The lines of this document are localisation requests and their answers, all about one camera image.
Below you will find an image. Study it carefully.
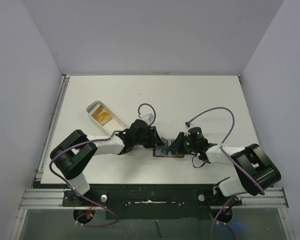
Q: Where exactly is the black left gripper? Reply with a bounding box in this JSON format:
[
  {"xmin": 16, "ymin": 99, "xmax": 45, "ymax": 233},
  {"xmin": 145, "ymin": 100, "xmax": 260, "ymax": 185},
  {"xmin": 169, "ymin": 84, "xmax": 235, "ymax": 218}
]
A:
[{"xmin": 133, "ymin": 126, "xmax": 164, "ymax": 149}]

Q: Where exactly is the brown leather card holder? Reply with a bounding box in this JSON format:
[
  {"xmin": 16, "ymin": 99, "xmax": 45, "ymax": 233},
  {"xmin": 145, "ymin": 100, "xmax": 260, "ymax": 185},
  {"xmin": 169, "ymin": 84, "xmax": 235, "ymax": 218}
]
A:
[{"xmin": 152, "ymin": 137, "xmax": 185, "ymax": 158}]

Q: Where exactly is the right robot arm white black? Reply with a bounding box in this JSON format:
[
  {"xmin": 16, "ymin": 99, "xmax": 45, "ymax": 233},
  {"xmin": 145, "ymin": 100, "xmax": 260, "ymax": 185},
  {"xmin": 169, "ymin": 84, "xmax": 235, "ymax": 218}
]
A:
[{"xmin": 168, "ymin": 127, "xmax": 282, "ymax": 205}]

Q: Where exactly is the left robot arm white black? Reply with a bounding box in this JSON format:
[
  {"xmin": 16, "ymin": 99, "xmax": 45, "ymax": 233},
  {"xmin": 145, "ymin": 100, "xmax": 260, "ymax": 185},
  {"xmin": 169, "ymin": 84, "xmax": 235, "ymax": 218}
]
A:
[{"xmin": 49, "ymin": 119, "xmax": 165, "ymax": 206}]

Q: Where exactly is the striped card in tray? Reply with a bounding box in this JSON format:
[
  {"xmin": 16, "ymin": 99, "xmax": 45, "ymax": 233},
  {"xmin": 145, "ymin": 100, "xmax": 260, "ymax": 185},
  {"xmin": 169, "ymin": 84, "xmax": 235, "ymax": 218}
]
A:
[{"xmin": 154, "ymin": 137, "xmax": 175, "ymax": 157}]

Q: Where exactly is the white oblong plastic tray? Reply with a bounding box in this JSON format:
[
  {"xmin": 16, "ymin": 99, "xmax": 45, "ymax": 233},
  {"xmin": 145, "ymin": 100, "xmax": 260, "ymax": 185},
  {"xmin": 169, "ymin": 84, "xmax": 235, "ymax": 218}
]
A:
[{"xmin": 85, "ymin": 100, "xmax": 129, "ymax": 135}]

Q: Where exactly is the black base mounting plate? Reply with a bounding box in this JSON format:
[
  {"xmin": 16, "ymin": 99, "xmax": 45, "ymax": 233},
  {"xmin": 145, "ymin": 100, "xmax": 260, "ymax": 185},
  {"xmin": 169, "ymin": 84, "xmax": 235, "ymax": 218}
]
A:
[{"xmin": 32, "ymin": 182, "xmax": 242, "ymax": 220}]

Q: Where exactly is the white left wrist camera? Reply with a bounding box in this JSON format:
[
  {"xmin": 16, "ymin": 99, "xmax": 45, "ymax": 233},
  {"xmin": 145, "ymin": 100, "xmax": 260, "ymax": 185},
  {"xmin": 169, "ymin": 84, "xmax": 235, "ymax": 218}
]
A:
[{"xmin": 141, "ymin": 113, "xmax": 155, "ymax": 125}]

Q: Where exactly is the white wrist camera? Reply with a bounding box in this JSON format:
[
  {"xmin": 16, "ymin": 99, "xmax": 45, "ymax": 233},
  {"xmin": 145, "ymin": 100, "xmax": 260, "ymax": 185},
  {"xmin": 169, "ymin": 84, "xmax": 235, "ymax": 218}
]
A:
[
  {"xmin": 185, "ymin": 121, "xmax": 196, "ymax": 131},
  {"xmin": 141, "ymin": 113, "xmax": 155, "ymax": 125}
]

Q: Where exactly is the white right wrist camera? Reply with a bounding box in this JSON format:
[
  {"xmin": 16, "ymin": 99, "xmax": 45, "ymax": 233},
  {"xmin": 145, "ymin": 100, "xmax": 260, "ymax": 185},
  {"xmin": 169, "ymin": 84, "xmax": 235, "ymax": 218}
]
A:
[{"xmin": 185, "ymin": 121, "xmax": 196, "ymax": 131}]

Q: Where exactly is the aluminium left side rail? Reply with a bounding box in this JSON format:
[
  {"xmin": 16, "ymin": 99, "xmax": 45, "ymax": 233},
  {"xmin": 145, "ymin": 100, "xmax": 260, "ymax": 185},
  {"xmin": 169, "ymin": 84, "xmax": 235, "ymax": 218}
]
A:
[{"xmin": 34, "ymin": 74, "xmax": 71, "ymax": 182}]

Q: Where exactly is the aluminium rail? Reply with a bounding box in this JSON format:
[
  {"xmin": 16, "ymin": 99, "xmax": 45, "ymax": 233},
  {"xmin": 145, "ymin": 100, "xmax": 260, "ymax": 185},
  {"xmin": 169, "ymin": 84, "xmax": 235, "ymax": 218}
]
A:
[
  {"xmin": 34, "ymin": 74, "xmax": 71, "ymax": 182},
  {"xmin": 19, "ymin": 187, "xmax": 289, "ymax": 210}
]

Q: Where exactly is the aluminium front rail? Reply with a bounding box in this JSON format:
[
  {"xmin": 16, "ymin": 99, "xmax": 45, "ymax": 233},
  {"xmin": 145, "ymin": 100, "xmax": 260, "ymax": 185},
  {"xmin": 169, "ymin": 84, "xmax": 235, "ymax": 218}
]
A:
[{"xmin": 19, "ymin": 187, "xmax": 289, "ymax": 210}]

